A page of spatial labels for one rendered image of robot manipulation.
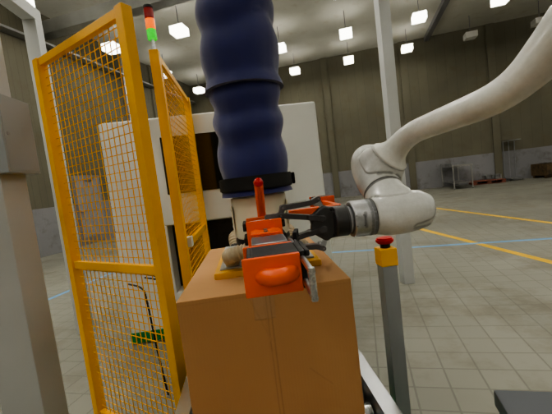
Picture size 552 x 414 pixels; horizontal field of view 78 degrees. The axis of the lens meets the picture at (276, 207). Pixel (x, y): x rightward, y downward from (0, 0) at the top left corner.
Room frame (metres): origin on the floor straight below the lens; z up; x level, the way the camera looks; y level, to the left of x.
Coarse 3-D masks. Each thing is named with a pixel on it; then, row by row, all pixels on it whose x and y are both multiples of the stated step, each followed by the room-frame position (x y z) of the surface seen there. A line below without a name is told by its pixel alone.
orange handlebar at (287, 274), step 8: (328, 200) 1.28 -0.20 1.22; (304, 208) 1.11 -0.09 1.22; (312, 208) 1.10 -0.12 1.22; (256, 232) 0.69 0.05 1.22; (264, 232) 0.68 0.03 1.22; (272, 232) 0.68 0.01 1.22; (264, 272) 0.41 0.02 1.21; (272, 272) 0.41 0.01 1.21; (280, 272) 0.40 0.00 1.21; (288, 272) 0.41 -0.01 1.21; (296, 272) 0.41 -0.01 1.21; (256, 280) 0.42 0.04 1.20; (264, 280) 0.41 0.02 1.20; (272, 280) 0.40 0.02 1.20; (280, 280) 0.40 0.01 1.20; (288, 280) 0.41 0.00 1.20
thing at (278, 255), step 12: (252, 252) 0.45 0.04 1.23; (264, 252) 0.45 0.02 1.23; (276, 252) 0.44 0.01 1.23; (288, 252) 0.43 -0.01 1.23; (252, 264) 0.42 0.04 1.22; (264, 264) 0.42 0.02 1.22; (276, 264) 0.42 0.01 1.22; (288, 264) 0.42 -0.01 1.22; (300, 264) 0.42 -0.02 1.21; (252, 276) 0.42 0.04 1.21; (300, 276) 0.42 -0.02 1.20; (252, 288) 0.42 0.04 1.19; (264, 288) 0.42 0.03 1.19; (276, 288) 0.42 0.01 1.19; (288, 288) 0.42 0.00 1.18; (300, 288) 0.42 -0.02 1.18
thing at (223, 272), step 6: (222, 264) 0.95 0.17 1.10; (240, 264) 0.93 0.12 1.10; (216, 270) 0.92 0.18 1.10; (222, 270) 0.91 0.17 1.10; (228, 270) 0.90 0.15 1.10; (234, 270) 0.89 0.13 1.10; (240, 270) 0.89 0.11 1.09; (216, 276) 0.88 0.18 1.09; (222, 276) 0.88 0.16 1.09; (228, 276) 0.88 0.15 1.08; (234, 276) 0.88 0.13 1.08; (240, 276) 0.89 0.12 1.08
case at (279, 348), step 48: (192, 288) 0.83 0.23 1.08; (240, 288) 0.78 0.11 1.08; (336, 288) 0.76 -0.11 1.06; (192, 336) 0.74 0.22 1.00; (240, 336) 0.75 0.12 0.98; (288, 336) 0.75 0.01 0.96; (336, 336) 0.76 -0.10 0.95; (192, 384) 0.74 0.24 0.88; (240, 384) 0.75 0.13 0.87; (288, 384) 0.75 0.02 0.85; (336, 384) 0.76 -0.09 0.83
